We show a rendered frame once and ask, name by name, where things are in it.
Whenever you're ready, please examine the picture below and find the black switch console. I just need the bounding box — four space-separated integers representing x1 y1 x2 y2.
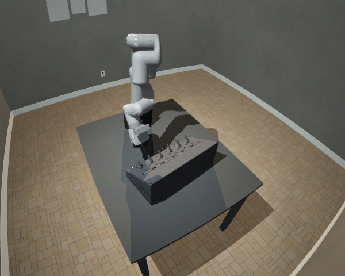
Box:
126 135 219 205

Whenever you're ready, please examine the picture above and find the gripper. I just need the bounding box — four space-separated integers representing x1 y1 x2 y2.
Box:
128 129 150 154

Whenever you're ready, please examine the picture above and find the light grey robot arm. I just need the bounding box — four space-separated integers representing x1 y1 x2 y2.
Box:
123 34 162 135

